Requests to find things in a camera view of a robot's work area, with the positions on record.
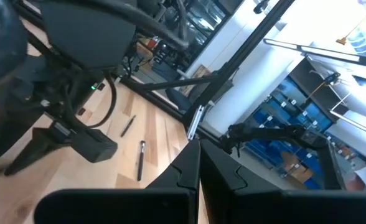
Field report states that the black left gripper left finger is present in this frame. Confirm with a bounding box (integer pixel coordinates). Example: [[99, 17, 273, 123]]
[[144, 138, 201, 224]]

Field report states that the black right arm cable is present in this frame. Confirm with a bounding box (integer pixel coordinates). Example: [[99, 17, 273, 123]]
[[63, 73, 118, 130]]

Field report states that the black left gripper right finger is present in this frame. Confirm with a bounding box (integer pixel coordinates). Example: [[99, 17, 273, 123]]
[[200, 138, 282, 224]]

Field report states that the black aluminium table frame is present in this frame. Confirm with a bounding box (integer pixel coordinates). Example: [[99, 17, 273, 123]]
[[13, 0, 296, 147]]

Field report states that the yellow hanging cord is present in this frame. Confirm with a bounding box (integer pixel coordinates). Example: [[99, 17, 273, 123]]
[[335, 12, 366, 46]]

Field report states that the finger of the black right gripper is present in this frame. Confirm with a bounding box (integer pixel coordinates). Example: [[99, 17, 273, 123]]
[[4, 126, 75, 177], [0, 102, 44, 162]]

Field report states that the cardboard box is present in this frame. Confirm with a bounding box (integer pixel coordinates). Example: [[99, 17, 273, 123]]
[[281, 151, 315, 185]]

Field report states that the black paintbrush silver ferrule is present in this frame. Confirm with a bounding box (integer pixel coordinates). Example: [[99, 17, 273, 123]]
[[120, 114, 137, 138], [136, 140, 147, 182]]

